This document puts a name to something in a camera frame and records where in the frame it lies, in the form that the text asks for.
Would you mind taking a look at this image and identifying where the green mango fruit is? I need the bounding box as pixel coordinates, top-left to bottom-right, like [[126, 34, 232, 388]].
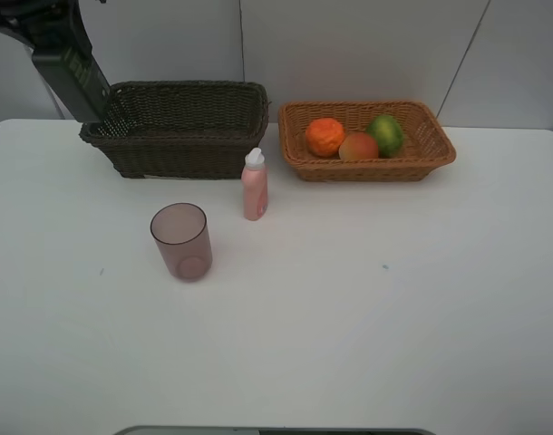
[[364, 114, 404, 158]]

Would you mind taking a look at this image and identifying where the translucent pink plastic cup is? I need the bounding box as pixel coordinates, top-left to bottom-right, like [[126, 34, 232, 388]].
[[150, 203, 213, 281]]

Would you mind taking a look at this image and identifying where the dark brown wicker basket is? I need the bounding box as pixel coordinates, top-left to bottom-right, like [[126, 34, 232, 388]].
[[80, 81, 269, 179]]

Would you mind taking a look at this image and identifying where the light brown wicker basket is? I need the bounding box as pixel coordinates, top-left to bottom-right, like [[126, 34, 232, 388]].
[[278, 101, 456, 182]]

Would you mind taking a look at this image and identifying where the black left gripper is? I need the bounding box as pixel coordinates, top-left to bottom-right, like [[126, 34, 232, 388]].
[[0, 0, 77, 48]]

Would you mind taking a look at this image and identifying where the orange tangerine fruit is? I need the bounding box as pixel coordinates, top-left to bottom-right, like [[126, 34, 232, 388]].
[[305, 118, 345, 158]]

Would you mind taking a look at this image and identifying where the pink squeeze bottle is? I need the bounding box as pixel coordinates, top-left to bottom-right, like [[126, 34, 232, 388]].
[[241, 148, 268, 221]]

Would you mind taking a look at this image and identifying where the red yellow peach fruit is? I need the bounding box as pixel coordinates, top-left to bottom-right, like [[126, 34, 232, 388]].
[[338, 132, 379, 161]]

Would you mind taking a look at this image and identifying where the dark green pump bottle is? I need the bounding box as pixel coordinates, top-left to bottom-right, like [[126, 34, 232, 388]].
[[30, 0, 112, 124]]

